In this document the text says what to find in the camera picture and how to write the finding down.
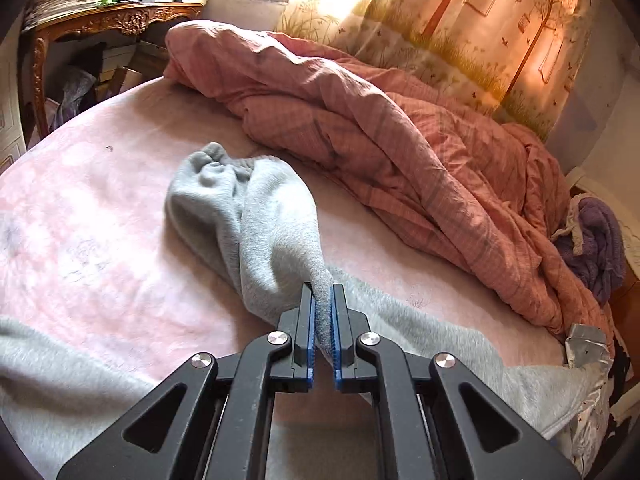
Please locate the carved wooden table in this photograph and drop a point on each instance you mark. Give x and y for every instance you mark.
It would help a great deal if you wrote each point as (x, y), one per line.
(120, 21)

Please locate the tree print curtain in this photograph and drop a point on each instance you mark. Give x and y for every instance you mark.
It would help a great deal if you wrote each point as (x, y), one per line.
(450, 25)

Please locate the cardboard boxes under table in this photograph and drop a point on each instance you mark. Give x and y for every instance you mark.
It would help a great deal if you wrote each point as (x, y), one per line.
(132, 67)

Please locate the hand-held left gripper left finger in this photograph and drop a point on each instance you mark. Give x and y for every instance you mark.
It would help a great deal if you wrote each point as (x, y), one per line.
(311, 342)

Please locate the grey sweatshirt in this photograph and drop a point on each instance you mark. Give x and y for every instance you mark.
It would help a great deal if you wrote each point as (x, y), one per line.
(272, 220)

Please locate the purple blanket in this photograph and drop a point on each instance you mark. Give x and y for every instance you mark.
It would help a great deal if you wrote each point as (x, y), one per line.
(600, 240)

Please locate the pink bed sheet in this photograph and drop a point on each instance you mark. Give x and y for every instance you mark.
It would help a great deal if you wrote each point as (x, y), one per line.
(100, 210)

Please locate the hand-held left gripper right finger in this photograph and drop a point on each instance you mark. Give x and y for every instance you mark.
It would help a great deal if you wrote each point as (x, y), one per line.
(337, 347)

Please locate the white panelled cabinet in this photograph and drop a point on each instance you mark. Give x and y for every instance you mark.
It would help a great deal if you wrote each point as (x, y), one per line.
(9, 125)

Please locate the pink checked duvet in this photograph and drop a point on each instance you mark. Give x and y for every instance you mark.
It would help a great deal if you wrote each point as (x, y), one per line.
(375, 125)

